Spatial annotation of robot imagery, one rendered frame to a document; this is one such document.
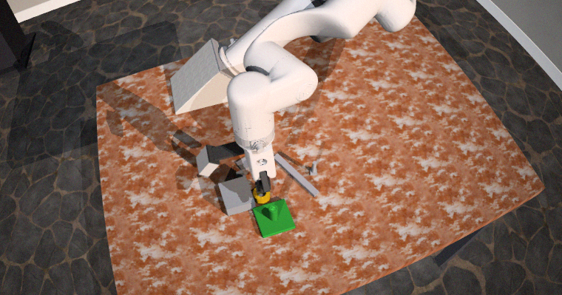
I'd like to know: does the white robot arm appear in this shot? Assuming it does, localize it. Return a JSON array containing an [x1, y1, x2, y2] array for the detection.
[[196, 0, 416, 177]]

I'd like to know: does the yellow round nut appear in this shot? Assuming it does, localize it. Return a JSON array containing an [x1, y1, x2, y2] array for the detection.
[[253, 189, 270, 205]]

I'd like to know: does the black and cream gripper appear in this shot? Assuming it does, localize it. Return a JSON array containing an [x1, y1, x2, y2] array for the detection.
[[237, 140, 277, 193]]

